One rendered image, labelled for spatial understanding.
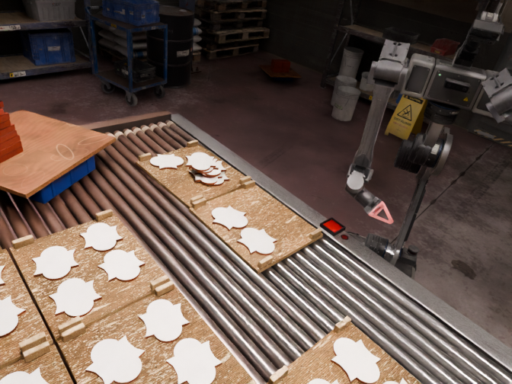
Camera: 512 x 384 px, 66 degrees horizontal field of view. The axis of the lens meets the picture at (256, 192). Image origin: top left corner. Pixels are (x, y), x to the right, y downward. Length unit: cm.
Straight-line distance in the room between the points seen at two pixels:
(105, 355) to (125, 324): 10
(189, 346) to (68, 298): 38
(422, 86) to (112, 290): 143
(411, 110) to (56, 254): 424
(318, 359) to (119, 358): 53
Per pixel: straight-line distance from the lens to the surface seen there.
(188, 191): 167
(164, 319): 119
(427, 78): 184
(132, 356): 113
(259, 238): 145
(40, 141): 185
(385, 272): 154
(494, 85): 142
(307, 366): 116
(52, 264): 138
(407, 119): 496
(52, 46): 559
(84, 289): 128
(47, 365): 117
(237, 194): 167
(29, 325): 125
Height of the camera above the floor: 189
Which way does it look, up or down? 34 degrees down
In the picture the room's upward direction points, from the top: 10 degrees clockwise
